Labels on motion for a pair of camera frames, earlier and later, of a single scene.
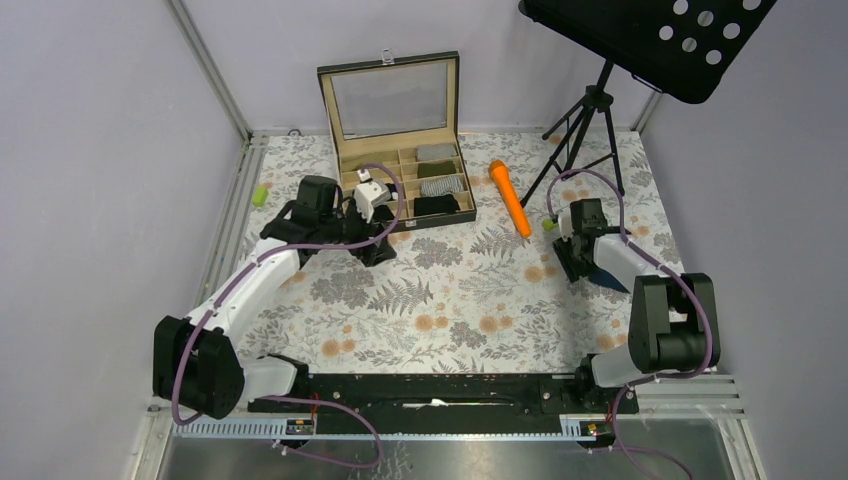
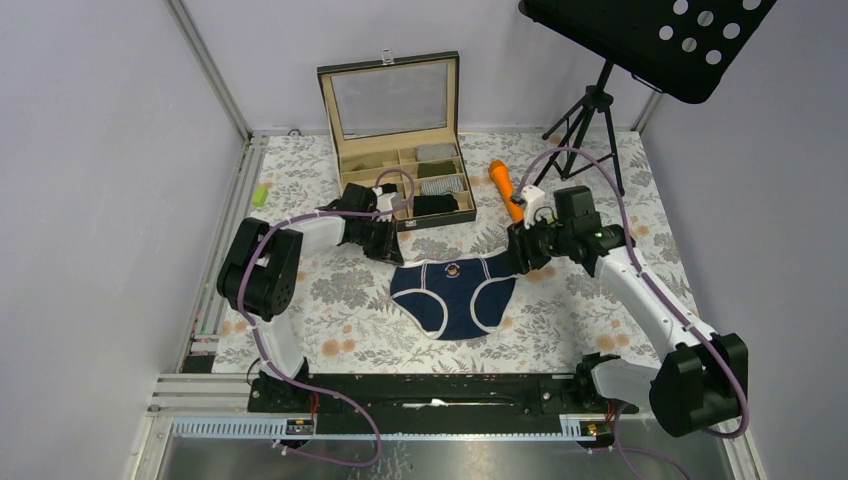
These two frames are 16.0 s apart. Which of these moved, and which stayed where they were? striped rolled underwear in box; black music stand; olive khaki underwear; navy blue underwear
Moved: navy blue underwear
Stayed: olive khaki underwear; black music stand; striped rolled underwear in box
